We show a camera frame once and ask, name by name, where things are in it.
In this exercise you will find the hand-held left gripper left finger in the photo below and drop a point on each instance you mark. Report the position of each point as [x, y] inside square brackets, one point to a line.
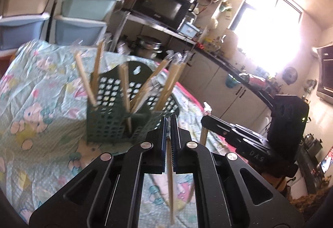
[163, 155]

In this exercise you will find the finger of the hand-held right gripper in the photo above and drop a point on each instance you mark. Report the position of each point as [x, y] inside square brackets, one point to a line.
[234, 137]

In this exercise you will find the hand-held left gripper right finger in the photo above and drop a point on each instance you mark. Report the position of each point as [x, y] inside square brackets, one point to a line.
[174, 160]

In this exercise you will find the wooden chopsticks pair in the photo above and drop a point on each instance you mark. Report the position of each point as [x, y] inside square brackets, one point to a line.
[124, 87]
[85, 80]
[151, 82]
[170, 178]
[169, 85]
[96, 64]

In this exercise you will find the green plastic utensil holder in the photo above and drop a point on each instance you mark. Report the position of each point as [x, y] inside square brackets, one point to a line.
[109, 103]

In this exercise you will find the steel kettle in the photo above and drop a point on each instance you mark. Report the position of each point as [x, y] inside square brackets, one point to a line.
[312, 142]

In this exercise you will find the white kitchen cabinet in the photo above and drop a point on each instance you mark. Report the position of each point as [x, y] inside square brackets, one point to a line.
[229, 95]

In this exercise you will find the black range hood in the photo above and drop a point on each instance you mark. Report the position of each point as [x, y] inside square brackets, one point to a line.
[326, 74]

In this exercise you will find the black kitchen countertop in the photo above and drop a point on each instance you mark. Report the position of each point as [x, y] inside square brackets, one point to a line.
[234, 68]

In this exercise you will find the window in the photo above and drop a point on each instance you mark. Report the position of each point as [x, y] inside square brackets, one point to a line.
[265, 22]

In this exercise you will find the steel pot with lid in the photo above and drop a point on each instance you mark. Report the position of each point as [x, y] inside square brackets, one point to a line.
[148, 44]

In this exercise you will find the light blue dish box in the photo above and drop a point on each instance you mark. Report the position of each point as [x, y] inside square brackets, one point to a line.
[188, 30]

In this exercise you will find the light blue printed blanket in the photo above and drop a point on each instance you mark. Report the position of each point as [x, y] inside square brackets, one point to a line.
[39, 126]

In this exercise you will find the metal shelf rack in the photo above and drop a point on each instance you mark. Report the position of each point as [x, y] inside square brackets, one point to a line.
[156, 26]

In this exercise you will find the light blue storage drawer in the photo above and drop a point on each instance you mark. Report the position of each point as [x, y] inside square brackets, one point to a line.
[78, 31]

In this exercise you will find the black microwave oven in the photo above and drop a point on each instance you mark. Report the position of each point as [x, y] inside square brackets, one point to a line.
[161, 2]

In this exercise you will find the teal storage drawer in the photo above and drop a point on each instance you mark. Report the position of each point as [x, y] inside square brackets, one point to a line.
[85, 3]

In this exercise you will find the round dark wall plate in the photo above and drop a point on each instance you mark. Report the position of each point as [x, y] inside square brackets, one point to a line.
[289, 74]

